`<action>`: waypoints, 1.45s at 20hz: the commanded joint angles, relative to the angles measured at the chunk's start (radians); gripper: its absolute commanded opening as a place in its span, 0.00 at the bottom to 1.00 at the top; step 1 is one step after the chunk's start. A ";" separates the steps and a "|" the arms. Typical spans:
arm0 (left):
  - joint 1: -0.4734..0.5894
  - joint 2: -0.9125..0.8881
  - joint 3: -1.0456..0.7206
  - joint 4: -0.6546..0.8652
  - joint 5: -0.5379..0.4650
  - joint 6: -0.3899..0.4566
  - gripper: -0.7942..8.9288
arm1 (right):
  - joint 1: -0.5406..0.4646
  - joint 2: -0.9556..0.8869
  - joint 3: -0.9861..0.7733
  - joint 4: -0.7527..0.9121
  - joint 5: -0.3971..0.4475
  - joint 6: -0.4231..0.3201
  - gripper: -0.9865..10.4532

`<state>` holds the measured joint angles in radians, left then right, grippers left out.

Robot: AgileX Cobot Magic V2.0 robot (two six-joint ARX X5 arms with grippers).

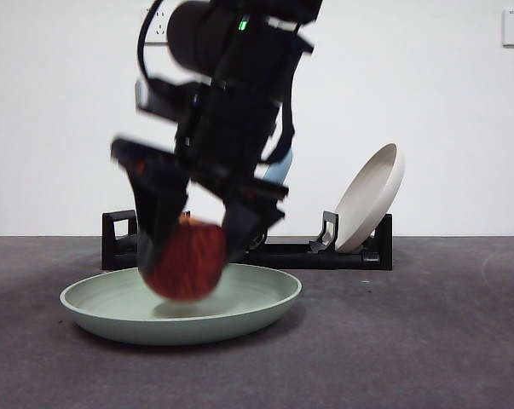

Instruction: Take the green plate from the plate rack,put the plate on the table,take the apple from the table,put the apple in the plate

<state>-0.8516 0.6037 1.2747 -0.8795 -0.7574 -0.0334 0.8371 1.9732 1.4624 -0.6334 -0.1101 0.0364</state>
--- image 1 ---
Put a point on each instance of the red yellow apple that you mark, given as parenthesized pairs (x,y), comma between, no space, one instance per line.
(188,264)

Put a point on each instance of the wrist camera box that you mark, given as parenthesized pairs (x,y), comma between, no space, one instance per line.
(163,100)

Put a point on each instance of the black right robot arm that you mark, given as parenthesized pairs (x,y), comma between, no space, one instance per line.
(248,85)

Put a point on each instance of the green plate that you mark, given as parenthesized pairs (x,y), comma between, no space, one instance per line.
(111,324)

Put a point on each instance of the black plate rack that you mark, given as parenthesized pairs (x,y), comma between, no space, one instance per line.
(325,257)

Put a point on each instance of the blue plate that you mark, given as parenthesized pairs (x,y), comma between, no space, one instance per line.
(278,170)

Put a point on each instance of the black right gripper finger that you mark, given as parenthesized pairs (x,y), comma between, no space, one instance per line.
(158,204)
(244,230)

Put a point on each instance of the beige plate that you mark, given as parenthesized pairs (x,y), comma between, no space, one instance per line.
(367,204)

